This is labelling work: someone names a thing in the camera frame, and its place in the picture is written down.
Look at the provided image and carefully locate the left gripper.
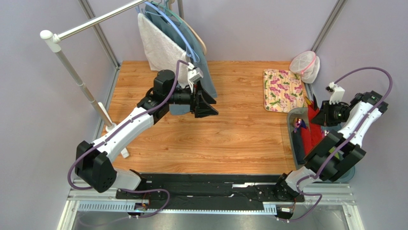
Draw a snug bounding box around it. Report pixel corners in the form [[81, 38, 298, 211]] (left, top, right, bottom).
[[166, 81, 218, 119]]

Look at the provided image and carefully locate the red paper napkin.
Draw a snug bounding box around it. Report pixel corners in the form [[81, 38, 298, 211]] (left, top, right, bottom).
[[300, 96, 322, 155]]

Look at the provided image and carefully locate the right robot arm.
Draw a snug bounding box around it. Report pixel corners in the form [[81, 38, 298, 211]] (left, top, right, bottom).
[[272, 91, 388, 201]]

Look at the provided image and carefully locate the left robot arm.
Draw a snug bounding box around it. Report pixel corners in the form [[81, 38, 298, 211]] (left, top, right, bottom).
[[72, 68, 218, 193]]

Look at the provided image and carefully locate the teal plastic bin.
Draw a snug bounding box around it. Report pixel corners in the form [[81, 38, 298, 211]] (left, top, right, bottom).
[[287, 107, 356, 183]]

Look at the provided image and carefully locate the blue-grey shirt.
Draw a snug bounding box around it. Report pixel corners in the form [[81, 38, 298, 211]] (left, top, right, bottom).
[[139, 5, 217, 98]]

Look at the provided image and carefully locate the floral placemat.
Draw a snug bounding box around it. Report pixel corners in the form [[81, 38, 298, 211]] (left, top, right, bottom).
[[263, 69, 306, 113]]

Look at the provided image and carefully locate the blue plastic hanger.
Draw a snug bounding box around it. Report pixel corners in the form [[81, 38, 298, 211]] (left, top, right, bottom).
[[144, 1, 200, 62]]

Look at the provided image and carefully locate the white mesh laundry bag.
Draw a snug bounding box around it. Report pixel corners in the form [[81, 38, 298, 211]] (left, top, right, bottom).
[[289, 51, 321, 84]]

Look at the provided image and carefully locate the white towel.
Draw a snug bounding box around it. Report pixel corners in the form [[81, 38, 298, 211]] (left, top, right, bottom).
[[137, 13, 190, 72]]

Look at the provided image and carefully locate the green hanger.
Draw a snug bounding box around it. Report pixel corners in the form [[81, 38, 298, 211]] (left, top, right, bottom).
[[151, 0, 185, 23]]

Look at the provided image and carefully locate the wooden hanger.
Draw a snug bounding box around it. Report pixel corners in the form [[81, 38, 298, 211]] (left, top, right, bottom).
[[177, 0, 207, 55]]

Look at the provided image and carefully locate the white clothes rack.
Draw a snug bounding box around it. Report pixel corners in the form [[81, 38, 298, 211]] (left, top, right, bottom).
[[40, 0, 147, 159]]

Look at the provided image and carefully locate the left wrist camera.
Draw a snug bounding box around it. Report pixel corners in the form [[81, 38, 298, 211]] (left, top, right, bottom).
[[187, 62, 204, 92]]

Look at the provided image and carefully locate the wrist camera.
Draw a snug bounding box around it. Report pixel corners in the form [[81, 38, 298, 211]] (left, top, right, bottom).
[[187, 62, 204, 92], [326, 82, 345, 104]]

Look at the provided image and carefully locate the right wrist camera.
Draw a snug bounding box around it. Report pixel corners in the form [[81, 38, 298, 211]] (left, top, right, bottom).
[[326, 82, 345, 104]]

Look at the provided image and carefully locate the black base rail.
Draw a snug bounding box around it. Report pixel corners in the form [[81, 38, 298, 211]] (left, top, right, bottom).
[[115, 173, 305, 211]]

